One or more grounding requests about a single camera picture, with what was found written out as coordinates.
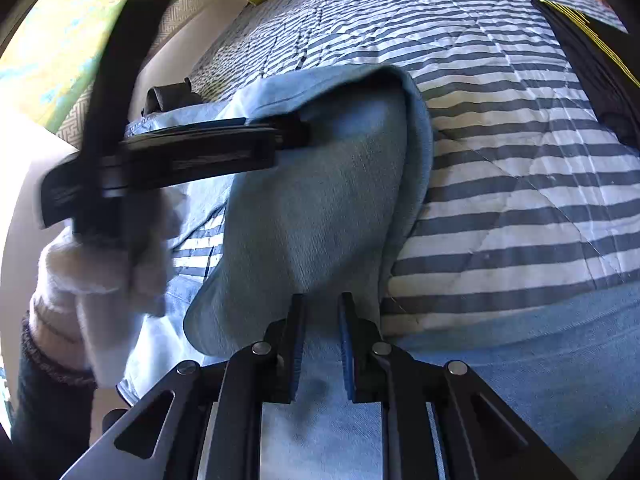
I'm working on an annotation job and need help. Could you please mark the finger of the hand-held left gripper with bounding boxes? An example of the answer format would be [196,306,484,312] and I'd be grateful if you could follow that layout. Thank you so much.
[120,130,311,153]
[125,114,310,137]

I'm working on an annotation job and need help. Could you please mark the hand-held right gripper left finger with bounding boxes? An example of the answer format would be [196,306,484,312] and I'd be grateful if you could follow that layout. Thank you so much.
[60,292,307,480]

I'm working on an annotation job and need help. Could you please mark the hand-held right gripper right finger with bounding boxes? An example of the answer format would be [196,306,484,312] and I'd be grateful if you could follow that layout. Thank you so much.
[337,292,581,480]

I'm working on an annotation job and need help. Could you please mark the light blue jeans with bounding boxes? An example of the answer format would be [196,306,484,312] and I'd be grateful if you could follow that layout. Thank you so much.
[117,65,640,480]

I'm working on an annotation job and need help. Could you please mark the person's left forearm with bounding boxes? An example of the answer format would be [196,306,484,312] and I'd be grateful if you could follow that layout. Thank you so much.
[10,310,98,461]

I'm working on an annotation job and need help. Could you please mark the person's left hand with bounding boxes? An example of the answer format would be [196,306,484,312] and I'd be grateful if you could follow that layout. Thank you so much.
[30,190,188,386]

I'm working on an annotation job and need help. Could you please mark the blue checked bed sheet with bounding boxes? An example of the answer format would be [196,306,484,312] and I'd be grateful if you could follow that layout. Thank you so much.
[190,0,501,98]

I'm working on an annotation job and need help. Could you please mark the dark grey knit garment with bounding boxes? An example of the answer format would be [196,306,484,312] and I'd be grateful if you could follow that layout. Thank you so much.
[141,78,196,117]

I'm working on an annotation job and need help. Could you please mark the blue white striped quilt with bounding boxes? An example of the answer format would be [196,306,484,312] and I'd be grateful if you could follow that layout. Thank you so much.
[170,0,640,336]

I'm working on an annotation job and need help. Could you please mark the dark folded garment yellow stripes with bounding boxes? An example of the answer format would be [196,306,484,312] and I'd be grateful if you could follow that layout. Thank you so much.
[532,0,640,148]

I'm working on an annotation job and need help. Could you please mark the landscape wall scroll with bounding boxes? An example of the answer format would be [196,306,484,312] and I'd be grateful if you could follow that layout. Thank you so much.
[0,0,221,146]

